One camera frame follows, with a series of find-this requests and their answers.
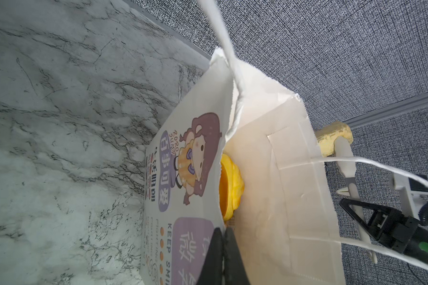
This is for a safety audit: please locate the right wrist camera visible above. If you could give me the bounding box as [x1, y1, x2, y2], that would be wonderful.
[390, 173, 428, 227]

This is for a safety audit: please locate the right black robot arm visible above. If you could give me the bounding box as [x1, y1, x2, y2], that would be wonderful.
[334, 137, 428, 264]

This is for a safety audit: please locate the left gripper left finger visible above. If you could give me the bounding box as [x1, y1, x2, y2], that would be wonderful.
[196, 228, 223, 285]

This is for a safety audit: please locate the white printed paper bag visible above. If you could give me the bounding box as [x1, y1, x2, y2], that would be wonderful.
[140, 1, 428, 285]

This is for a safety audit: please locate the small yellow croissant bread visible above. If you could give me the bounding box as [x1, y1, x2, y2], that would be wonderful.
[219, 153, 245, 223]

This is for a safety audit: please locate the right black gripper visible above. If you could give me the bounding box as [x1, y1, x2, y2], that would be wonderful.
[334, 137, 419, 254]

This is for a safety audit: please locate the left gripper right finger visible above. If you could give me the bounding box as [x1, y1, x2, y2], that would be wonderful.
[223, 228, 250, 285]

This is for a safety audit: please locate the pale crumbly square bread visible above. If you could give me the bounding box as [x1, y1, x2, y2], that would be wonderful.
[315, 121, 354, 157]

